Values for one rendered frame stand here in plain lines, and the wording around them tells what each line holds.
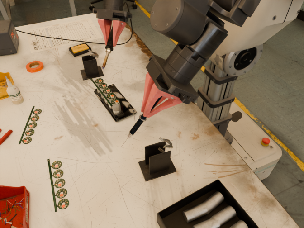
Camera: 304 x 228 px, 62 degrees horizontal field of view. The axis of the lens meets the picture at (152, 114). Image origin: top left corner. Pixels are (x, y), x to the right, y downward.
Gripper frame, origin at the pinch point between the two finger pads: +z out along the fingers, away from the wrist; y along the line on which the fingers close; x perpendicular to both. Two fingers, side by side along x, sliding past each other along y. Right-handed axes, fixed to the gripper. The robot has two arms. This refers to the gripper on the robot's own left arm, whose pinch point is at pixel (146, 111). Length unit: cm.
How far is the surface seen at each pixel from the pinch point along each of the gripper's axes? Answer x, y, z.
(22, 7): 11, -318, 109
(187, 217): 13.5, 14.9, 12.5
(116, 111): 8.0, -19.6, 15.5
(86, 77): 5.3, -43.1, 21.0
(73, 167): -1.9, -7.2, 27.0
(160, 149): 11.4, -0.9, 9.7
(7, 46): -18, -68, 33
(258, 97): 150, -78, 8
